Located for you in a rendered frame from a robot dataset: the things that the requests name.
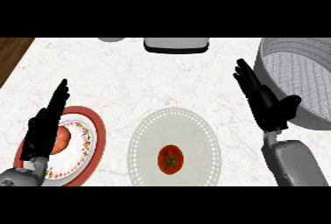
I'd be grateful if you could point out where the red tomato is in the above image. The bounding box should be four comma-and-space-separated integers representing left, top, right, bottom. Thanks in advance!
157, 144, 185, 176

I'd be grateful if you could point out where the grey woven basket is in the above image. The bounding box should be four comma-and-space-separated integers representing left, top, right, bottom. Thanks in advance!
253, 37, 331, 131

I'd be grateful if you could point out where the orange-red apple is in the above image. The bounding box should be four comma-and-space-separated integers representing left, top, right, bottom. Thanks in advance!
51, 125, 73, 156

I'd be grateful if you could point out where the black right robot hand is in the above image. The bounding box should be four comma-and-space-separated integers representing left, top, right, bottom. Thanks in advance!
233, 58, 304, 133

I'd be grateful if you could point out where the white and black appliance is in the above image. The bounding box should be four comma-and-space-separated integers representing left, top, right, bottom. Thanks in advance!
143, 37, 212, 54

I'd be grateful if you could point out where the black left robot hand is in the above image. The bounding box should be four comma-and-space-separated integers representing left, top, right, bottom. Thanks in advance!
18, 78, 72, 162

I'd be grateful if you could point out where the grey round object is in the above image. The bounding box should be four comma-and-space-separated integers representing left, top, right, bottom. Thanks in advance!
98, 37, 128, 43

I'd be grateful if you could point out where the red-rimmed floral plate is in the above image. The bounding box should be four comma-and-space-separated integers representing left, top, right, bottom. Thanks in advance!
13, 105, 109, 187

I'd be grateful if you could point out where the brown wooden surface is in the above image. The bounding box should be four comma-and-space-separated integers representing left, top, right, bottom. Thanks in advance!
0, 37, 38, 89

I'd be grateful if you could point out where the white round lace placemat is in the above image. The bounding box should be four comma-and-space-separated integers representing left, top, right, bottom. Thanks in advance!
126, 107, 224, 187

